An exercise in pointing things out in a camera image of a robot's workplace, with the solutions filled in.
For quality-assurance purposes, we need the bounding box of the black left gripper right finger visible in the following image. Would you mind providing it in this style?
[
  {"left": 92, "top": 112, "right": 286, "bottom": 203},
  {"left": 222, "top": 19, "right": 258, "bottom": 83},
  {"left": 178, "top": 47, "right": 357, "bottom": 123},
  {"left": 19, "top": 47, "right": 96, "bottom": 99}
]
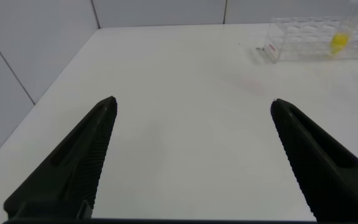
[{"left": 270, "top": 98, "right": 358, "bottom": 222}]

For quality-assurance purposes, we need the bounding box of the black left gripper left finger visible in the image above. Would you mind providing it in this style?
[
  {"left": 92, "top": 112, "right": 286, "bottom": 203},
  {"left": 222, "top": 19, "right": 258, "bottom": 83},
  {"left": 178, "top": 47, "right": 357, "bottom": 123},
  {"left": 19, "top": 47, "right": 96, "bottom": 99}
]
[{"left": 3, "top": 95, "right": 118, "bottom": 220}]

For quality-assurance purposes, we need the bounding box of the yellow pigment test tube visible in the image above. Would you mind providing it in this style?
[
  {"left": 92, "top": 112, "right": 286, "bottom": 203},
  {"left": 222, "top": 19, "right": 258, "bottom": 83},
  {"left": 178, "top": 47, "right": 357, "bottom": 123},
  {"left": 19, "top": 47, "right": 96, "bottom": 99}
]
[{"left": 328, "top": 0, "right": 358, "bottom": 57}]

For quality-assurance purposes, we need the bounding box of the clear plastic test tube rack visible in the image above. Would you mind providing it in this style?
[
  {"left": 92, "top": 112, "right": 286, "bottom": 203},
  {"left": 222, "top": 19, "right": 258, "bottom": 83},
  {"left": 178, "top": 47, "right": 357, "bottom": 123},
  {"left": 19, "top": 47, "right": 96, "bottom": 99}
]
[{"left": 261, "top": 15, "right": 358, "bottom": 65}]

